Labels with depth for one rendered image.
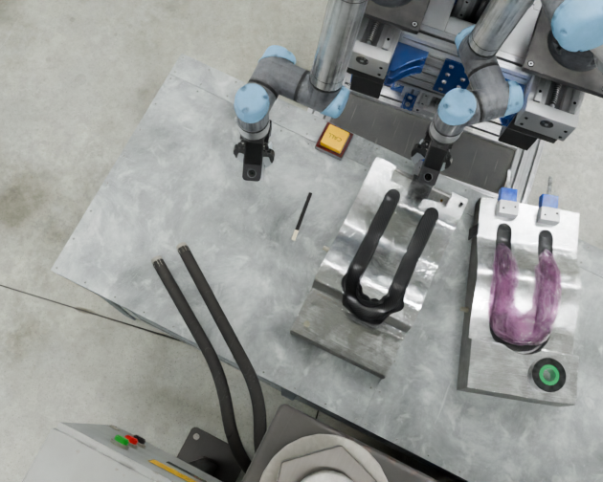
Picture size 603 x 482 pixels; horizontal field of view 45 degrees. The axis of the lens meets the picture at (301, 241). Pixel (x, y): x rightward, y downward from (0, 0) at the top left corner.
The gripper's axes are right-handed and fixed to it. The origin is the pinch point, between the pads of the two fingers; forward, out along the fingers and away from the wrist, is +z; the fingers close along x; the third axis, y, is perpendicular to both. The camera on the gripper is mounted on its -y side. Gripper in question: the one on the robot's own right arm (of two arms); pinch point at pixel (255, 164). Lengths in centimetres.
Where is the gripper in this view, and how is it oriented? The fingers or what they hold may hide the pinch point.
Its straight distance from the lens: 193.5
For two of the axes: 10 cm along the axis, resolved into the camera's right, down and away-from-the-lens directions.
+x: -9.9, -1.5, 0.1
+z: -0.3, 2.5, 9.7
